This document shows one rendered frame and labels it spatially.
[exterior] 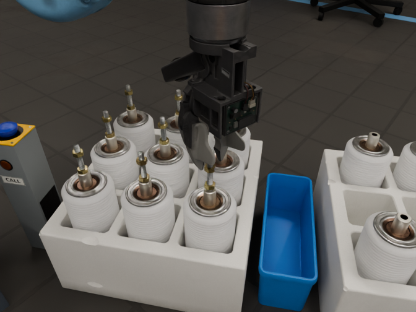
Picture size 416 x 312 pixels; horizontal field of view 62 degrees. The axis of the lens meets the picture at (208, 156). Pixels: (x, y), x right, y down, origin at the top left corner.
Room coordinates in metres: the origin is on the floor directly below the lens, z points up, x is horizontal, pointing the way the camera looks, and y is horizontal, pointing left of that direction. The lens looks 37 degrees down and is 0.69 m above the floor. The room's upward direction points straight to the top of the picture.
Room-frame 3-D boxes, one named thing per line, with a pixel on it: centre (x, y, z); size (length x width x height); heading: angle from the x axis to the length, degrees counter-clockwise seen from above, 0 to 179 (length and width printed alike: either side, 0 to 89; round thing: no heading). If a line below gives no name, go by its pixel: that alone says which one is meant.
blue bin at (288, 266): (0.52, -0.18, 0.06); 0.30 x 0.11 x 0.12; 169
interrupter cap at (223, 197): (0.44, 0.00, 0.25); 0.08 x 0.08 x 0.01
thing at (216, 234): (0.44, 0.00, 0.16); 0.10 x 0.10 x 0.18
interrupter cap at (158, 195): (0.46, 0.11, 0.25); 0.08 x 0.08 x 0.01
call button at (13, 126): (0.56, 0.39, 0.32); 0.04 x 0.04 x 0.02
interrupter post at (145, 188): (0.46, 0.11, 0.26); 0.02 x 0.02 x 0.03
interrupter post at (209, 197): (0.44, 0.00, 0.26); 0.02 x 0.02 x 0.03
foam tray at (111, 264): (0.58, 0.09, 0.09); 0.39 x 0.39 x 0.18; 79
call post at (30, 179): (0.56, 0.39, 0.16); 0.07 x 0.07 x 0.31; 79
